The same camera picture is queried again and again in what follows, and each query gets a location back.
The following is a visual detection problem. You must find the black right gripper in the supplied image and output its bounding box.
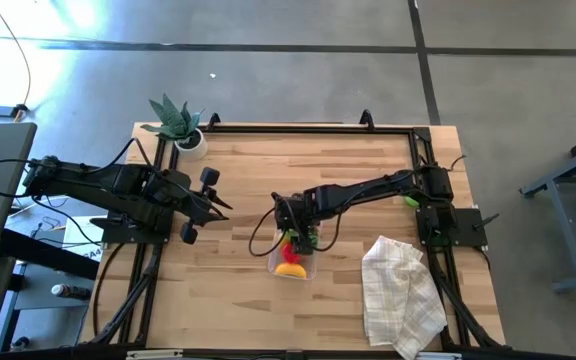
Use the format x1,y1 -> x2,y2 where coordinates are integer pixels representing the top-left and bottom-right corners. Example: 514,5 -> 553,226
272,191 -> 322,255

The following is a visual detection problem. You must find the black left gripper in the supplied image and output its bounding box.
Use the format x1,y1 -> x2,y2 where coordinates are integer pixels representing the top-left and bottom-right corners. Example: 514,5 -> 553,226
178,166 -> 233,246

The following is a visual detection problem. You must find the red toy apple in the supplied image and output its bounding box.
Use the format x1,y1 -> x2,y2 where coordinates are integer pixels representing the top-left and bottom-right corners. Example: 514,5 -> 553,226
280,243 -> 302,265

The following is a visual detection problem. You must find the yellow toy banana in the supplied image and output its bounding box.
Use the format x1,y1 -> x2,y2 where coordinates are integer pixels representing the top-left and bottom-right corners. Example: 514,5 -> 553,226
274,262 -> 308,280

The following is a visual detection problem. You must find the clear plastic tupperware container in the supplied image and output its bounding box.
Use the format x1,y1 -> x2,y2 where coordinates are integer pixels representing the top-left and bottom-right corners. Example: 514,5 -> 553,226
266,219 -> 322,281

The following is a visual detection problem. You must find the green plant in white pot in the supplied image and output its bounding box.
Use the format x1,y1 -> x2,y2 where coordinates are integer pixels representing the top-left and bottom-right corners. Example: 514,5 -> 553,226
140,93 -> 209,162

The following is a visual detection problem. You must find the white checked dish towel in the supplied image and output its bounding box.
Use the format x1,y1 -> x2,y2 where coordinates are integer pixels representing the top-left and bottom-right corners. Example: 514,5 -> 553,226
360,235 -> 448,360

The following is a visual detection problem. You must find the white paper sheet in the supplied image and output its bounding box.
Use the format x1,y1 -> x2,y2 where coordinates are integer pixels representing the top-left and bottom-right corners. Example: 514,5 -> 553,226
61,215 -> 108,261

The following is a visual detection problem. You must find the dark bottle with white cap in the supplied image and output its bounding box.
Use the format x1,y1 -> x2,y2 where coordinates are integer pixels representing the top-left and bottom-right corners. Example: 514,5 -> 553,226
50,283 -> 92,301

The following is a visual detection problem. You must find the black desk beam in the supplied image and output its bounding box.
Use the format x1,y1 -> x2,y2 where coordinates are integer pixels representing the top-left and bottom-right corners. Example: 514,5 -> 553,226
0,227 -> 100,281

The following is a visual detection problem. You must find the grey shelf board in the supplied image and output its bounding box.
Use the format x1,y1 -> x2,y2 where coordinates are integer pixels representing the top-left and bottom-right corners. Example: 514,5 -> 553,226
13,262 -> 94,312

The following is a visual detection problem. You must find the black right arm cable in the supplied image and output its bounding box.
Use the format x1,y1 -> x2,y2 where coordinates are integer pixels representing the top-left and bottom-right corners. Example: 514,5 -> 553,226
248,205 -> 345,258

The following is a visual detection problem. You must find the black aluminium table frame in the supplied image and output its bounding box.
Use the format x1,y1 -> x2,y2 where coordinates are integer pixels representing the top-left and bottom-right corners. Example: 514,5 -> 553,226
80,109 -> 508,354

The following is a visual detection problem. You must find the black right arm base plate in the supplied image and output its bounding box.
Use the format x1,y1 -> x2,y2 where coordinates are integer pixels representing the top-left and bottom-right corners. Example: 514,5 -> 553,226
415,204 -> 500,250

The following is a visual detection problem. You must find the thin hanging cable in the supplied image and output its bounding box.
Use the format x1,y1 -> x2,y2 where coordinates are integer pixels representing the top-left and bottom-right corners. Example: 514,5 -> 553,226
0,0 -> 33,109

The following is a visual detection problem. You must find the blue-grey metal table frame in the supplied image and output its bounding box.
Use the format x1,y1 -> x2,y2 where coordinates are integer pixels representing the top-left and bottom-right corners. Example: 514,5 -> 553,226
519,124 -> 576,294

